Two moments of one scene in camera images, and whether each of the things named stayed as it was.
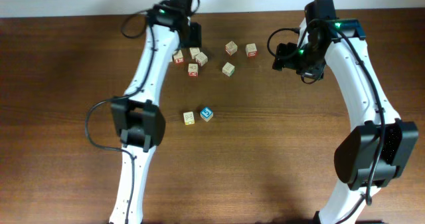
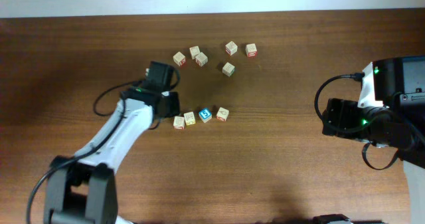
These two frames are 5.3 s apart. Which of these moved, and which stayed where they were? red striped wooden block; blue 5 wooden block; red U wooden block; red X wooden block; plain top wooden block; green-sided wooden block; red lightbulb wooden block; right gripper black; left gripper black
Moved: red lightbulb wooden block; right gripper black; left gripper black
Stayed: red striped wooden block; red U wooden block; plain top wooden block; blue 5 wooden block; green-sided wooden block; red X wooden block
